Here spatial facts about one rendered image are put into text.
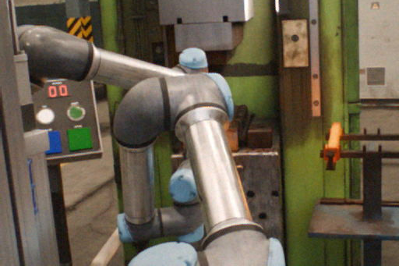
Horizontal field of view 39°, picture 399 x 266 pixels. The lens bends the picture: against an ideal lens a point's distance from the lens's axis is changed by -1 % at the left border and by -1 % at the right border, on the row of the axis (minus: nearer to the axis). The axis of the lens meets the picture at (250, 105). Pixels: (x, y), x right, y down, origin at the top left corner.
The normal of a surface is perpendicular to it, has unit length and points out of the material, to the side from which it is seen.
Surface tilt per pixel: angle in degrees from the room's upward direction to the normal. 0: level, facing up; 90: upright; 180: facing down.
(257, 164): 90
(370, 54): 90
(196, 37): 90
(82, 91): 60
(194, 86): 39
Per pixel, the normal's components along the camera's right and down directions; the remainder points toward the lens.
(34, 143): 0.87, 0.05
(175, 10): -0.07, 0.19
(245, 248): 0.21, -0.70
